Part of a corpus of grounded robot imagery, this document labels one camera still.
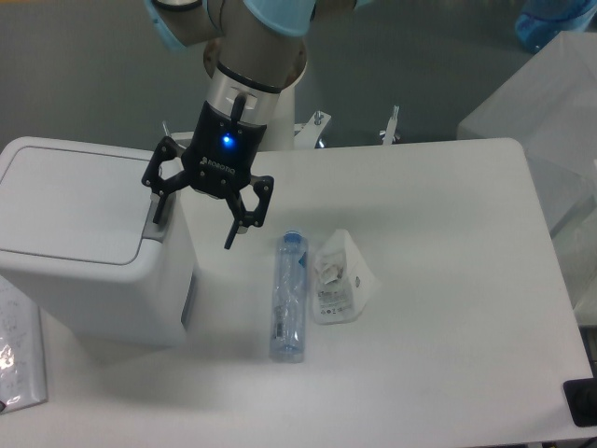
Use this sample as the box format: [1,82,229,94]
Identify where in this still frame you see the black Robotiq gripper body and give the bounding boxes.
[182,99,267,199]

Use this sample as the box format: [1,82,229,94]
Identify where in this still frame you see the white push-lid trash can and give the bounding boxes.
[1,137,198,346]

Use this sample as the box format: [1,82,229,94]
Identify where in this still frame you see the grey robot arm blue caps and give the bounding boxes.
[142,0,364,248]

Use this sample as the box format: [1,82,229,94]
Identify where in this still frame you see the clear plastic bag with trash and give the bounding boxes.
[312,229,381,325]

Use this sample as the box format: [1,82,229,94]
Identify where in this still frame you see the clear blue plastic bottle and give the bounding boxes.
[270,230,309,363]

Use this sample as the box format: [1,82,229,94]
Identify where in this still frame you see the translucent plastic box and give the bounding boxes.
[456,32,596,328]

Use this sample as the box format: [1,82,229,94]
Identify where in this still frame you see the blue plastic bag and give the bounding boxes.
[514,0,596,53]

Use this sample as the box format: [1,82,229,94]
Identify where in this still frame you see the black device at table corner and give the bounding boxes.
[562,378,596,427]

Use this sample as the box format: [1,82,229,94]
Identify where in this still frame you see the white table clamp bracket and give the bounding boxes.
[161,105,401,149]

